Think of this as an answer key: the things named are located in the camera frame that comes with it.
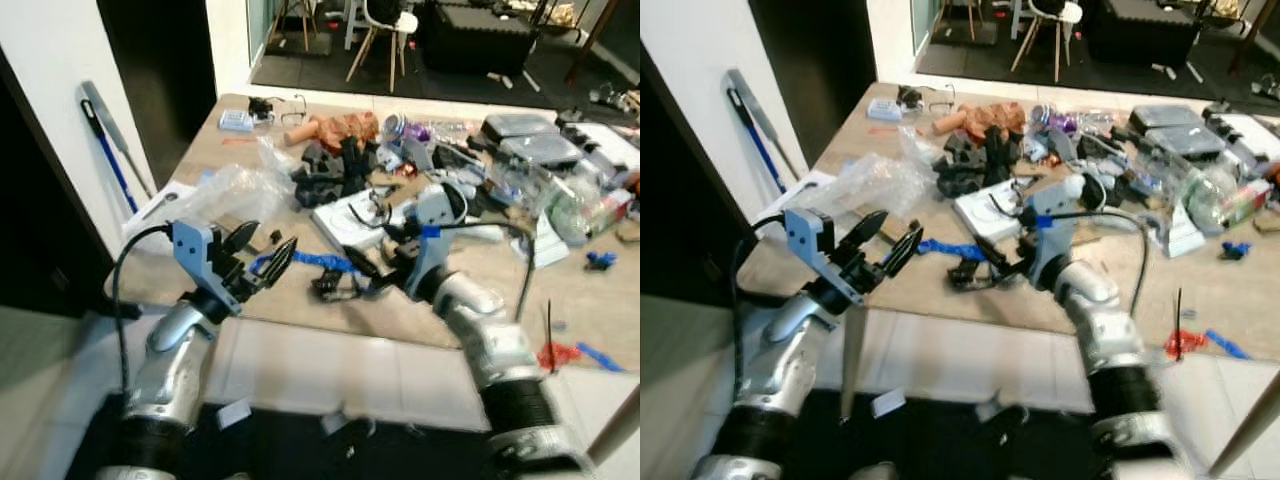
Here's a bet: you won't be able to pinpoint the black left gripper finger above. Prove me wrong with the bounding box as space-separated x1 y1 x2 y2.
256 238 298 292
224 221 261 265
847 209 889 252
882 223 926 280

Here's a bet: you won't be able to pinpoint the black plastic part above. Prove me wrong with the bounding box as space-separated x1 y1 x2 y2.
311 268 363 303
946 257 999 293

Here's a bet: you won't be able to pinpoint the white flat box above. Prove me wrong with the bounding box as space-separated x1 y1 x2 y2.
950 180 1061 243
311 190 421 253

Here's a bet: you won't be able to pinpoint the clear plastic bag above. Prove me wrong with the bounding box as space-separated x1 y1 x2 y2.
165 140 297 233
810 125 937 217

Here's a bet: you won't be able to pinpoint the black printed parts pile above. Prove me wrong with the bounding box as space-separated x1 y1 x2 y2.
932 125 1017 199
290 135 377 207

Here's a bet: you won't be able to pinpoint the blue stick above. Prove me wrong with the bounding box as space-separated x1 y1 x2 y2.
728 88 787 197
82 100 141 215

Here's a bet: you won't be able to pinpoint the orange brown hand model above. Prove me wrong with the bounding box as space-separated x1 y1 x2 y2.
932 100 1027 142
285 110 382 151

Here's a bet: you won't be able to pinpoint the purple shiny item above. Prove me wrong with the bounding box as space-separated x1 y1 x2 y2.
385 112 433 142
1030 103 1082 135

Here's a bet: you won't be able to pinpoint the white folded paper stand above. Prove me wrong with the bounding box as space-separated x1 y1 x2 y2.
520 213 572 270
1160 200 1212 260

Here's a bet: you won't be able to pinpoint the small red part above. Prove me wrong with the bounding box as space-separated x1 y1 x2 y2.
535 342 582 372
1163 330 1212 362

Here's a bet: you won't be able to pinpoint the grey flat case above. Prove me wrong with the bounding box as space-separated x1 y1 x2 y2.
1128 104 1207 132
500 133 584 167
1145 125 1230 157
482 112 561 142

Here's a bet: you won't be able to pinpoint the clear plastic bottle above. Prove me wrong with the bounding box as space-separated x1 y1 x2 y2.
1185 165 1277 237
540 175 633 247

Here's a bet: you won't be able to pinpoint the short blue strip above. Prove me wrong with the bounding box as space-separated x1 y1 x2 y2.
575 342 627 374
1205 328 1252 362

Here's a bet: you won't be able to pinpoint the white and black device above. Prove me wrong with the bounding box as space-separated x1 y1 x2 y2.
558 108 641 173
1205 98 1280 163

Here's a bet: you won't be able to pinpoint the black storage box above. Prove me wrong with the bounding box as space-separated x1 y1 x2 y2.
420 0 541 76
1085 0 1201 69

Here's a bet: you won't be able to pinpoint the white chair wooden legs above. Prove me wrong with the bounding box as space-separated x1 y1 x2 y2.
1010 0 1087 83
345 0 422 93

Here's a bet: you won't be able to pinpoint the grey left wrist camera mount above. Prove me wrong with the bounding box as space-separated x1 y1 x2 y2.
783 206 853 293
171 219 243 303

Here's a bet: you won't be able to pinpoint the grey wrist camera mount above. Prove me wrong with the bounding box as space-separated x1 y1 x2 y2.
171 219 243 303
783 206 853 293
404 183 468 301
1020 175 1088 291

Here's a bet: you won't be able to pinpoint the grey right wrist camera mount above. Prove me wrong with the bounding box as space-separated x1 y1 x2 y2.
404 183 468 301
1020 175 1088 291

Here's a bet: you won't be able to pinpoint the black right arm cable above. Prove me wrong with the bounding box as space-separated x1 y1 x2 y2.
440 220 537 323
1050 206 1151 317

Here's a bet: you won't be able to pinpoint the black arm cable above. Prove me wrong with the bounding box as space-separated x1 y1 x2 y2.
729 212 791 401
1050 206 1151 317
109 224 177 393
440 220 537 323

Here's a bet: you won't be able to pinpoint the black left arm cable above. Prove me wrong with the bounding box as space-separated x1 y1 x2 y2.
109 224 177 393
729 212 791 401

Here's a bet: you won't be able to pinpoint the black wire glasses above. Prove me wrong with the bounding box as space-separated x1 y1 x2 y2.
248 94 309 127
897 85 957 117

